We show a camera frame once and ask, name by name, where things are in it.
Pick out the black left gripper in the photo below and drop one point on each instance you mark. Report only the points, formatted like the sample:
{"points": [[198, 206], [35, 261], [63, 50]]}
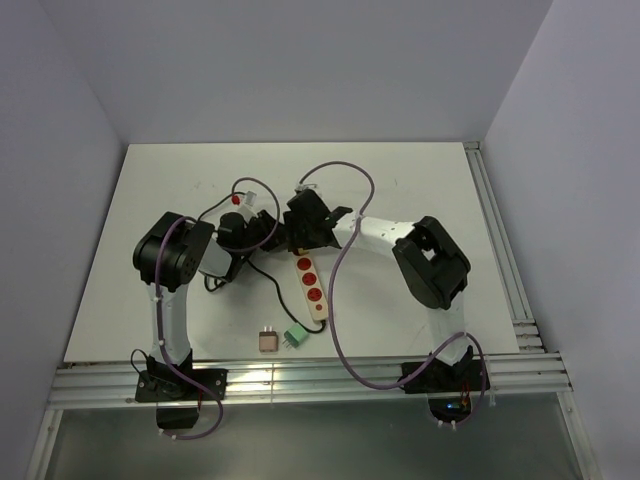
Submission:
{"points": [[265, 221]]}

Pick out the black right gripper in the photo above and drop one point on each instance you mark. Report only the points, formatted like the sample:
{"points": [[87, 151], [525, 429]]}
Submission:
{"points": [[292, 226]]}

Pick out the beige power strip red sockets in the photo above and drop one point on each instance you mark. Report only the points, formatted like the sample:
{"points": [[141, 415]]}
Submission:
{"points": [[311, 286]]}

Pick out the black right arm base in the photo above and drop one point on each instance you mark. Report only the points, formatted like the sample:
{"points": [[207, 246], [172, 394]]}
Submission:
{"points": [[450, 388]]}

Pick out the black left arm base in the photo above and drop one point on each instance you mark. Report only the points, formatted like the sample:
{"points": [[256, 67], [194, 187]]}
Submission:
{"points": [[178, 401]]}

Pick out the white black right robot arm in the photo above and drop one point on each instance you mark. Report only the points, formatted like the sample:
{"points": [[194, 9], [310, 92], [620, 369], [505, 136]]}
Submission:
{"points": [[432, 265]]}

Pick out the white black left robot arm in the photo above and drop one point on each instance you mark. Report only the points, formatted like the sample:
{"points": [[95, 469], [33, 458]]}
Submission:
{"points": [[178, 248]]}

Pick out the green plug adapter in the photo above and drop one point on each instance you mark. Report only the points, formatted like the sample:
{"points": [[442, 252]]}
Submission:
{"points": [[295, 336]]}

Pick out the brown plug adapter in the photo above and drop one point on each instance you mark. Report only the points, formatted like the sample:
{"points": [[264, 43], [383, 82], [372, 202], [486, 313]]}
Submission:
{"points": [[268, 342]]}

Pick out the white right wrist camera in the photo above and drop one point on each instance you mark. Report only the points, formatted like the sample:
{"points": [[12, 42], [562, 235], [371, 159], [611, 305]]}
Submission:
{"points": [[303, 187]]}

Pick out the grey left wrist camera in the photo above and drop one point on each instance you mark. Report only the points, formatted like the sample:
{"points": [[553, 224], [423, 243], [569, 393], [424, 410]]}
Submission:
{"points": [[244, 201]]}

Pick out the aluminium rail frame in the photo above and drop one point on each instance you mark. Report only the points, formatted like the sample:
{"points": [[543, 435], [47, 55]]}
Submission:
{"points": [[304, 413]]}

